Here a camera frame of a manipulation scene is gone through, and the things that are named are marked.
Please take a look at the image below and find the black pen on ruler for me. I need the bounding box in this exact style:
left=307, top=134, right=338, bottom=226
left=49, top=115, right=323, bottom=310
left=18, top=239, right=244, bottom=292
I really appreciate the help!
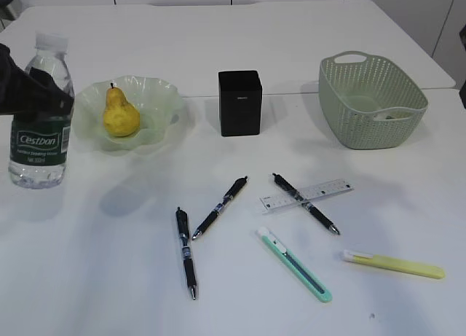
left=272, top=173, right=341, bottom=235

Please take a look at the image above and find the yellow pear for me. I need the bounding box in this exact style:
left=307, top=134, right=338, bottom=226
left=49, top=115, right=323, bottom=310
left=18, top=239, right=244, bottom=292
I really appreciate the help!
left=103, top=83, right=141, bottom=137

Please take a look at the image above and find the green woven plastic basket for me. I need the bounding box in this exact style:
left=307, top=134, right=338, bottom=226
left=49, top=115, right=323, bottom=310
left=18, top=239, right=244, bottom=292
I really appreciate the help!
left=318, top=51, right=428, bottom=150

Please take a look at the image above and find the green utility knife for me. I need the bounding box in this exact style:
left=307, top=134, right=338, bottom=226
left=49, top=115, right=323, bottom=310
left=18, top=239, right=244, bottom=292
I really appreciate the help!
left=257, top=227, right=333, bottom=303

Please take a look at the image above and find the black pen middle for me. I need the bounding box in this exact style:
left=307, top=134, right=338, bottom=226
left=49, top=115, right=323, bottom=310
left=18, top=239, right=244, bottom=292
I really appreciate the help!
left=192, top=176, right=248, bottom=241

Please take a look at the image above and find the yellow waste paper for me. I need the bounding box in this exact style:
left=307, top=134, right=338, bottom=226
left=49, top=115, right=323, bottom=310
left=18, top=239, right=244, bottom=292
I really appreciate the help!
left=373, top=109, right=411, bottom=121

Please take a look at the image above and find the black square pen holder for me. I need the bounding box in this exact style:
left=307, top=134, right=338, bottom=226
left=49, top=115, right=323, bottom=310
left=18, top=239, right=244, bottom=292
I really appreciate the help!
left=218, top=70, right=262, bottom=137

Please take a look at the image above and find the clear plastic ruler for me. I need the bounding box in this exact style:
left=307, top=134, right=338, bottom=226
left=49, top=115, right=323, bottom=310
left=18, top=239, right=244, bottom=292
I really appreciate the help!
left=259, top=179, right=354, bottom=214

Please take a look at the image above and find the pale green wavy plate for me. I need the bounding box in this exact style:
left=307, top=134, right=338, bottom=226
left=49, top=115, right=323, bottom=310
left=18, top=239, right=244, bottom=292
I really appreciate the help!
left=72, top=75, right=187, bottom=152

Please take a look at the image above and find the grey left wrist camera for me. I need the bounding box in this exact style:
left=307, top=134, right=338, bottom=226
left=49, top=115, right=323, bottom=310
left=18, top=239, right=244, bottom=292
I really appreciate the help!
left=0, top=0, right=23, bottom=21

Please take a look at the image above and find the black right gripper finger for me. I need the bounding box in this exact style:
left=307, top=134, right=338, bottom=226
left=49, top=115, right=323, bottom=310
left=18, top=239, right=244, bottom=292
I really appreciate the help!
left=459, top=26, right=466, bottom=108

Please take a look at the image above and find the yellow utility knife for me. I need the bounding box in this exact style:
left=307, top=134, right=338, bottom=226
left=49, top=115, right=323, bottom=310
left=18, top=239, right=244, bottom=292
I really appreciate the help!
left=341, top=249, right=446, bottom=279

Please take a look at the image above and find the clear water bottle green label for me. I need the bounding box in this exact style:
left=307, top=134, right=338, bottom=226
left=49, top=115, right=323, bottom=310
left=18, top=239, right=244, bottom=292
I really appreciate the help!
left=8, top=32, right=74, bottom=190

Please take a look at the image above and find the black pen front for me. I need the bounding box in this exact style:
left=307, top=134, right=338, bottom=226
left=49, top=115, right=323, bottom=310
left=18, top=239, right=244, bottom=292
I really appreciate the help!
left=175, top=207, right=198, bottom=300

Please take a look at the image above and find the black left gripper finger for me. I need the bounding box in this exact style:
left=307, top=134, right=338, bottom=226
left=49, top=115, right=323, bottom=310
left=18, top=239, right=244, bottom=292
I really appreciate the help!
left=1, top=44, right=74, bottom=116

